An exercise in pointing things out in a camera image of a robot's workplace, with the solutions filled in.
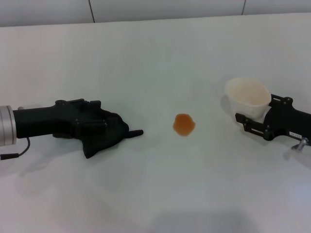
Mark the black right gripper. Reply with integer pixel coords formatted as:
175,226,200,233
234,93,311,147

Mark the white plastic cup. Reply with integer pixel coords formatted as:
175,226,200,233
224,77,272,119

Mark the brown liquid stain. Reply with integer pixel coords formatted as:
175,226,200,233
173,113,196,137

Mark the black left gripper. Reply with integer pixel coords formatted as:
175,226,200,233
12,98,109,144

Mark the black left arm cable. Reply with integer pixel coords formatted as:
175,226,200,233
0,137,31,161

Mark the dark blue rag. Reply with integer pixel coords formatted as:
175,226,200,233
52,108,144,160

